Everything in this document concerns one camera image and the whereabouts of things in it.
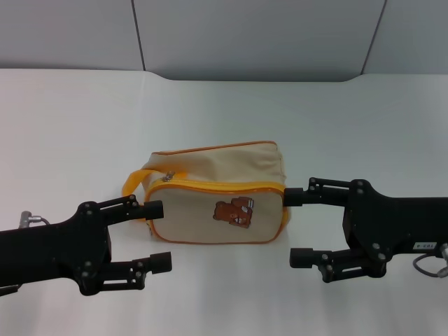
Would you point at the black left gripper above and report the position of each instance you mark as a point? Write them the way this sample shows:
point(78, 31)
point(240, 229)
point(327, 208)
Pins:
point(52, 248)

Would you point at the beige food bag bear print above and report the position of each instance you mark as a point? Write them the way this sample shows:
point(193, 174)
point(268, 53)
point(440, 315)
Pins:
point(196, 217)

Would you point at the metal zipper pull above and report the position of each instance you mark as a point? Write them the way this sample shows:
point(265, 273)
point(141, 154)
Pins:
point(169, 176)

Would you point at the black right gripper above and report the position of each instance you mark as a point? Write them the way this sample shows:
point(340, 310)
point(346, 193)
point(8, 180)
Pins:
point(392, 227)

